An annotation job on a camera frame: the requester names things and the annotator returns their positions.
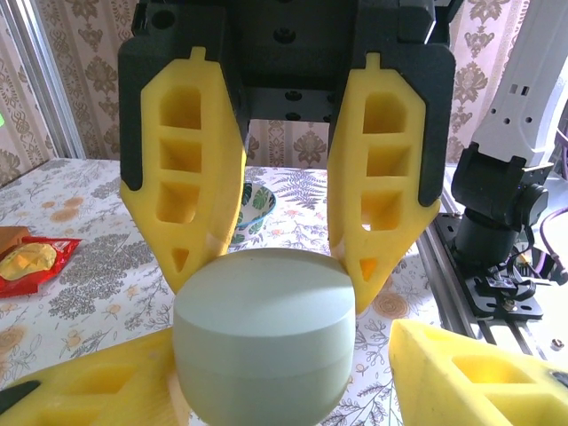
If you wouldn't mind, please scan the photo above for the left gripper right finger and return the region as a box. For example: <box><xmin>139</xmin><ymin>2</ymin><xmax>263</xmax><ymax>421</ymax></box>
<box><xmin>390</xmin><ymin>318</ymin><xmax>568</xmax><ymax>426</ymax></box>

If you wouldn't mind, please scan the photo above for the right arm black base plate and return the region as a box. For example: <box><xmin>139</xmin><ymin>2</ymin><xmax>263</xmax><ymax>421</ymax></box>
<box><xmin>437</xmin><ymin>212</ymin><xmax>545</xmax><ymax>320</ymax></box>

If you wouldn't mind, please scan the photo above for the aluminium frame post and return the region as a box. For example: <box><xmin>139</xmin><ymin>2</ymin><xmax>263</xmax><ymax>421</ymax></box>
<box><xmin>0</xmin><ymin>0</ymin><xmax>86</xmax><ymax>162</ymax></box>

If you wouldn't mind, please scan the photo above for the gold wire rack wooden base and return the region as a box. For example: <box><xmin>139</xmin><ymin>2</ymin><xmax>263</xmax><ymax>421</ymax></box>
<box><xmin>0</xmin><ymin>225</ymin><xmax>30</xmax><ymax>256</ymax></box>

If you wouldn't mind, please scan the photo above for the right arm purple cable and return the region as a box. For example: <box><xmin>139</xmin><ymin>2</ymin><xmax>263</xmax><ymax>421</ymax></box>
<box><xmin>537</xmin><ymin>130</ymin><xmax>568</xmax><ymax>286</ymax></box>

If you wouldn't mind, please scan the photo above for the leaf pattern bowl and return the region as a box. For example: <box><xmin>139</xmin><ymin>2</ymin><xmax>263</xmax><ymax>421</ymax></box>
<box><xmin>239</xmin><ymin>180</ymin><xmax>277</xmax><ymax>244</ymax></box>

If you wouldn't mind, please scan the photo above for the green earbud charging case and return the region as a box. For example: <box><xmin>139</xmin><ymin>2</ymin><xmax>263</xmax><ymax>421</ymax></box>
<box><xmin>171</xmin><ymin>247</ymin><xmax>359</xmax><ymax>423</ymax></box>

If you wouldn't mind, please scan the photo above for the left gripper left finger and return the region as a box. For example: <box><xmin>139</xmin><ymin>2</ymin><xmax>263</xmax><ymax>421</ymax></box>
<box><xmin>0</xmin><ymin>330</ymin><xmax>193</xmax><ymax>426</ymax></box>

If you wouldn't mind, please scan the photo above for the red snack packet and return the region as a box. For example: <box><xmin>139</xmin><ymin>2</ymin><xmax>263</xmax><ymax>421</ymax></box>
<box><xmin>0</xmin><ymin>236</ymin><xmax>84</xmax><ymax>299</ymax></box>

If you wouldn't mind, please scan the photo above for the long aluminium base rail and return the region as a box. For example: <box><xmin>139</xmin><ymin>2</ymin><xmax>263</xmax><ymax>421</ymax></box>
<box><xmin>419</xmin><ymin>208</ymin><xmax>549</xmax><ymax>359</ymax></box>

